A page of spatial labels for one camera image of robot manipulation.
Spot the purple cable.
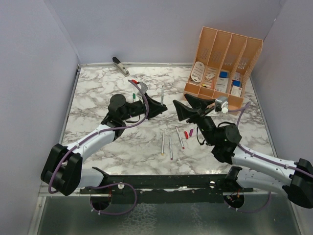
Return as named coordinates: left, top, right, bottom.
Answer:
left=227, top=101, right=313, bottom=214
left=47, top=79, right=150, bottom=215

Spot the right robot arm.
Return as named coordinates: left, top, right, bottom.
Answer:
left=173, top=94, right=313, bottom=209

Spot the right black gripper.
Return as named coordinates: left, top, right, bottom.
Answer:
left=174, top=94, right=217, bottom=146

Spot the red tipped pen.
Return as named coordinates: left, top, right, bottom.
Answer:
left=176, top=126, right=185, bottom=149

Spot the yellow pen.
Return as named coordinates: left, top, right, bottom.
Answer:
left=161, top=131, right=165, bottom=156

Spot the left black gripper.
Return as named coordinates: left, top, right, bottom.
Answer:
left=121, top=93, right=167, bottom=121

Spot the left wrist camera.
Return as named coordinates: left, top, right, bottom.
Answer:
left=137, top=82, right=148, bottom=94

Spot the blue pen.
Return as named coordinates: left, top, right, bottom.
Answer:
left=160, top=86, right=164, bottom=106

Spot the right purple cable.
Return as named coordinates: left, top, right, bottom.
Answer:
left=227, top=101, right=313, bottom=214

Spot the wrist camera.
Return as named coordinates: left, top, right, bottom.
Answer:
left=137, top=82, right=148, bottom=94
left=215, top=96, right=228, bottom=114

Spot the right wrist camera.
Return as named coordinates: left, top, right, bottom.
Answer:
left=215, top=96, right=228, bottom=114

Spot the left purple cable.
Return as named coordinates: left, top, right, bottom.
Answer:
left=47, top=79, right=150, bottom=215

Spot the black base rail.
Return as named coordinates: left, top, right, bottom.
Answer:
left=80, top=174, right=253, bottom=204

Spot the orange desk organizer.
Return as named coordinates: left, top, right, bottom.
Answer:
left=183, top=27, right=263, bottom=110

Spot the white oval item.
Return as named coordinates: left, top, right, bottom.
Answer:
left=190, top=61, right=205, bottom=83

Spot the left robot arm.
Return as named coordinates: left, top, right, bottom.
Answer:
left=40, top=94, right=167, bottom=196

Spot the aluminium frame rail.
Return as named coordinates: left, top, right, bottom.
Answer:
left=39, top=186, right=287, bottom=196

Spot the black grey stapler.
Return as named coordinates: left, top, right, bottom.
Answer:
left=112, top=56, right=129, bottom=77

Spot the purple tipped pen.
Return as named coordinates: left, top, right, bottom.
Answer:
left=169, top=136, right=173, bottom=160

